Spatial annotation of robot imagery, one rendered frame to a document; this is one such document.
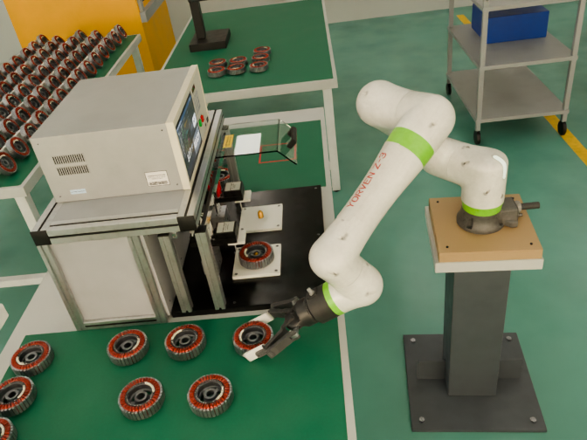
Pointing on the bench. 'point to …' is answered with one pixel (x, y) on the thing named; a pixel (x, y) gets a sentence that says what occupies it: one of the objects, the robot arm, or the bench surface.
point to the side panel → (105, 283)
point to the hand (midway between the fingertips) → (254, 338)
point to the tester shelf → (132, 207)
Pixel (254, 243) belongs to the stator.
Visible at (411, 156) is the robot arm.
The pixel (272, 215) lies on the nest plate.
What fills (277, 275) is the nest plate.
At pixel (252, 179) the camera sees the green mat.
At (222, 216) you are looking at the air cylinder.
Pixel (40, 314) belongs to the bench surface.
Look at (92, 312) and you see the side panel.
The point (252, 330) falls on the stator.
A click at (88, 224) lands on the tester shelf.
